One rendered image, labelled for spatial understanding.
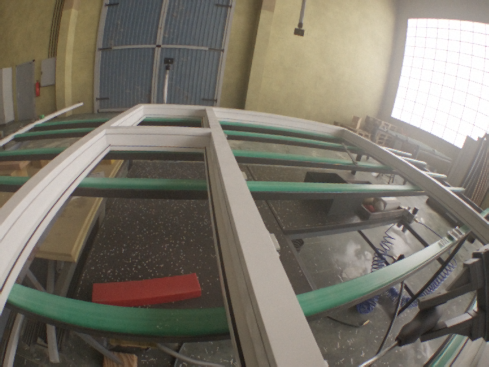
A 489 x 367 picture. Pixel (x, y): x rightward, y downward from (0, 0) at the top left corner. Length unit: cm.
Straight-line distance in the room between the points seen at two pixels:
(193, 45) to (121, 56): 217
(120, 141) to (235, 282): 61
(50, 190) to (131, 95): 619
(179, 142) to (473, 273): 78
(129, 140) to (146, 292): 48
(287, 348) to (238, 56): 651
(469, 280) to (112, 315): 46
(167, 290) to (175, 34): 630
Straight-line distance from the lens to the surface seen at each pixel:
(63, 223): 86
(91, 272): 71
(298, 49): 724
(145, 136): 72
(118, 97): 677
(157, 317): 27
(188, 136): 70
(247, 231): 27
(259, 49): 630
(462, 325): 35
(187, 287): 57
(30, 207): 45
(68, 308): 32
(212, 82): 634
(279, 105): 698
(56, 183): 52
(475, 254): 35
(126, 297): 58
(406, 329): 29
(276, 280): 23
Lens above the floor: 111
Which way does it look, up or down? 28 degrees down
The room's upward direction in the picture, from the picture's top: 10 degrees clockwise
